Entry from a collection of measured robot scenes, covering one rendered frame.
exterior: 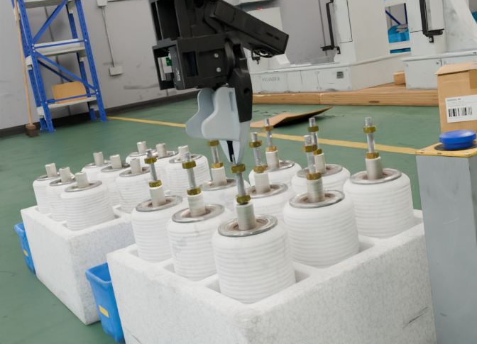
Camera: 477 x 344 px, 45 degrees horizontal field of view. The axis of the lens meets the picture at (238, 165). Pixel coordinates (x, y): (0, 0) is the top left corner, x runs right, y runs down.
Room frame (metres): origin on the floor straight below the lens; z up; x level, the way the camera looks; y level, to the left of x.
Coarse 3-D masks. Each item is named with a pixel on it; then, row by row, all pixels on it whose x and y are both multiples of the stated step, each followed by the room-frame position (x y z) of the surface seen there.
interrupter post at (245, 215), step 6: (246, 204) 0.67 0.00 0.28; (252, 204) 0.68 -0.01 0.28; (240, 210) 0.67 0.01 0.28; (246, 210) 0.67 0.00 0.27; (252, 210) 0.68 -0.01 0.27; (240, 216) 0.67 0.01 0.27; (246, 216) 0.67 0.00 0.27; (252, 216) 0.67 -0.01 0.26; (240, 222) 0.67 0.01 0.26; (246, 222) 0.67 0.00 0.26; (252, 222) 0.67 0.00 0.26; (240, 228) 0.68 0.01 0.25; (246, 228) 0.67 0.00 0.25
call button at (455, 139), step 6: (450, 132) 0.66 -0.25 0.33; (456, 132) 0.65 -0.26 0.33; (462, 132) 0.64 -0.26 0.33; (468, 132) 0.64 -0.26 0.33; (474, 132) 0.64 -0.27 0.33; (444, 138) 0.64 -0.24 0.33; (450, 138) 0.63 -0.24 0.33; (456, 138) 0.63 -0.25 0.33; (462, 138) 0.63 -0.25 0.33; (468, 138) 0.63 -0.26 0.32; (474, 138) 0.63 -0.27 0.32; (444, 144) 0.65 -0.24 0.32; (450, 144) 0.64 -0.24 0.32; (456, 144) 0.63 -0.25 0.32; (462, 144) 0.63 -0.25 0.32; (468, 144) 0.63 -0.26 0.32
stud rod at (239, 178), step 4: (232, 156) 0.68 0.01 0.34; (236, 164) 0.68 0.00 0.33; (240, 164) 0.68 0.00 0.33; (240, 172) 0.68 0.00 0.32; (236, 176) 0.68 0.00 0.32; (240, 176) 0.68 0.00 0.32; (236, 180) 0.68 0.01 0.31; (240, 180) 0.68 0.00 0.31; (236, 184) 0.68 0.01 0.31; (240, 184) 0.68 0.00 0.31; (240, 188) 0.68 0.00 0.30; (244, 188) 0.68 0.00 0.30; (240, 192) 0.68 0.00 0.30; (244, 192) 0.68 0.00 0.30; (240, 204) 0.68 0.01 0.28; (244, 204) 0.68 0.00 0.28
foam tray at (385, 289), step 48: (384, 240) 0.74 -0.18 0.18; (144, 288) 0.79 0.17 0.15; (192, 288) 0.69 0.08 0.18; (288, 288) 0.64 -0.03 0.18; (336, 288) 0.65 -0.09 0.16; (384, 288) 0.70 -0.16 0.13; (144, 336) 0.82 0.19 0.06; (192, 336) 0.68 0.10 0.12; (240, 336) 0.59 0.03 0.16; (288, 336) 0.61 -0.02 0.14; (336, 336) 0.65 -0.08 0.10; (384, 336) 0.69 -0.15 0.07; (432, 336) 0.75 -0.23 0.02
